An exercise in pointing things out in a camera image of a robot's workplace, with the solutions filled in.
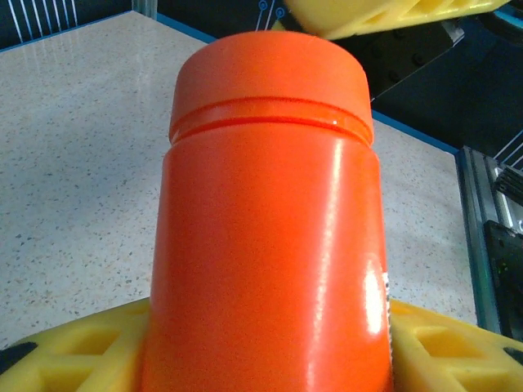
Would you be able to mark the orange pill bottle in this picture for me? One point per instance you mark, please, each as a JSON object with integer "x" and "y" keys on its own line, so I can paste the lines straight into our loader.
{"x": 265, "y": 265}

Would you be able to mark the orange bottle cap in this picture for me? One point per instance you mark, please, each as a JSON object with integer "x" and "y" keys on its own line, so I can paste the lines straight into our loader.
{"x": 269, "y": 73}

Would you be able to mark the black rail piece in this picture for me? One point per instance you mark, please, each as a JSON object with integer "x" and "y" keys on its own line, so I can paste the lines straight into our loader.
{"x": 508, "y": 183}

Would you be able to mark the aluminium frame post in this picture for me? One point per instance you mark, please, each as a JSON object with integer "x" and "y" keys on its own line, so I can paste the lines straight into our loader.
{"x": 144, "y": 6}

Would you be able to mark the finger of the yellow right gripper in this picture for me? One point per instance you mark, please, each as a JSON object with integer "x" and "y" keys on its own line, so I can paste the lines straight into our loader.
{"x": 367, "y": 16}

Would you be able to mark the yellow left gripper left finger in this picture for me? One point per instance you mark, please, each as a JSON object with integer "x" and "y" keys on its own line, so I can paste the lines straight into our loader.
{"x": 73, "y": 359}

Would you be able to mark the aluminium front rail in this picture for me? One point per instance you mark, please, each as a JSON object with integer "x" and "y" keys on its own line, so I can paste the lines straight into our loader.
{"x": 474, "y": 212}

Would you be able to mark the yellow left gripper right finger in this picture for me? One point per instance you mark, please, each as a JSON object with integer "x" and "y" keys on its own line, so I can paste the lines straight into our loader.
{"x": 457, "y": 359}

